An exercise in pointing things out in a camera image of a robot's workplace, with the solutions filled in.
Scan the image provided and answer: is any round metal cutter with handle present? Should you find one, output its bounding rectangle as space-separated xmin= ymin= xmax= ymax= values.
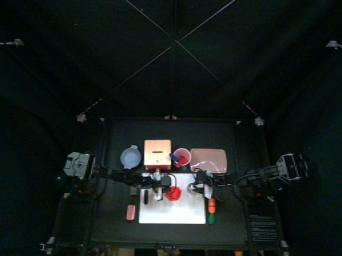
xmin=186 ymin=182 xmax=201 ymax=195

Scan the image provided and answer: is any red drawer with wooden knob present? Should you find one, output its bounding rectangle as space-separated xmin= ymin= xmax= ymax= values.
xmin=146 ymin=164 xmax=172 ymax=171

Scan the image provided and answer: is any grey-blue bowl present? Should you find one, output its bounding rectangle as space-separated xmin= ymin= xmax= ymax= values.
xmin=119 ymin=144 xmax=143 ymax=170

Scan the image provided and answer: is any orange toy carrot green top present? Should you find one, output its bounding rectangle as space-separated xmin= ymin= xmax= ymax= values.
xmin=206 ymin=197 xmax=218 ymax=225

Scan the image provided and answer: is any white cutting board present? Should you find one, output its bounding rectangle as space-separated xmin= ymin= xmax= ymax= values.
xmin=138 ymin=172 xmax=207 ymax=225

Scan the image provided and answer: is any pink rectangular block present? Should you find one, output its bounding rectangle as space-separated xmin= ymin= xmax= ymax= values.
xmin=126 ymin=204 xmax=136 ymax=222

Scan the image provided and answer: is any red utensil with hole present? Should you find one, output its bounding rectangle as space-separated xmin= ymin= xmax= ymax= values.
xmin=174 ymin=155 xmax=190 ymax=169

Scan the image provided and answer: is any wooden box with slot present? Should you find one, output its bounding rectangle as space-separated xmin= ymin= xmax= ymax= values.
xmin=143 ymin=139 xmax=174 ymax=171

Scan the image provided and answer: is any red plastic cup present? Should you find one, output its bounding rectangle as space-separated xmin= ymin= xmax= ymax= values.
xmin=172 ymin=147 xmax=193 ymax=169

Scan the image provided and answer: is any white text label sticker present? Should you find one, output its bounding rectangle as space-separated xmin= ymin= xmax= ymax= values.
xmin=247 ymin=214 xmax=279 ymax=243

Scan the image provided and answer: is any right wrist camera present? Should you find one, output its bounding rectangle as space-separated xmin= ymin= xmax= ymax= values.
xmin=194 ymin=168 xmax=211 ymax=183

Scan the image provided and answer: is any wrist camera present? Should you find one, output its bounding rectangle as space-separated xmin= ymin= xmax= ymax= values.
xmin=159 ymin=174 xmax=174 ymax=188
xmin=194 ymin=168 xmax=211 ymax=183

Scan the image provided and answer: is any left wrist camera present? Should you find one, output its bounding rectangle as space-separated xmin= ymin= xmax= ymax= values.
xmin=159 ymin=174 xmax=174 ymax=188

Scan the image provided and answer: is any thin diagonal frame wire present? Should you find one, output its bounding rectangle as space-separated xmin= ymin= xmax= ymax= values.
xmin=123 ymin=0 xmax=262 ymax=121
xmin=82 ymin=0 xmax=237 ymax=116

